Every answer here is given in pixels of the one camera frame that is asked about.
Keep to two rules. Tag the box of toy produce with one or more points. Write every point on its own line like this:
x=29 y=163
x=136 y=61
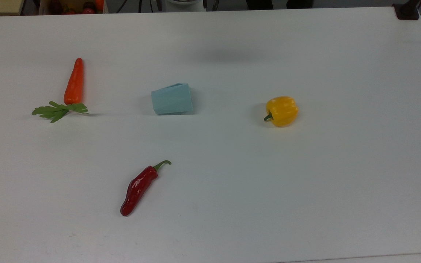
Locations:
x=68 y=9

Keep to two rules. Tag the black stand base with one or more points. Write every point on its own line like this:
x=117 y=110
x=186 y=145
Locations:
x=408 y=12

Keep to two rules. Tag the orange toy carrot green leaves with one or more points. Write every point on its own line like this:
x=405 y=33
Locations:
x=74 y=82

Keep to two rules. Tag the light blue hexagonal mug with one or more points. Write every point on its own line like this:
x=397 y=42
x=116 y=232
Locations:
x=172 y=99

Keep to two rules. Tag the yellow toy bell pepper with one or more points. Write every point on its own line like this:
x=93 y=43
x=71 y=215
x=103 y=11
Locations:
x=283 y=111

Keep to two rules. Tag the red toy chili pepper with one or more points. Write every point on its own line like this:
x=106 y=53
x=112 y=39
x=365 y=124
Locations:
x=137 y=188

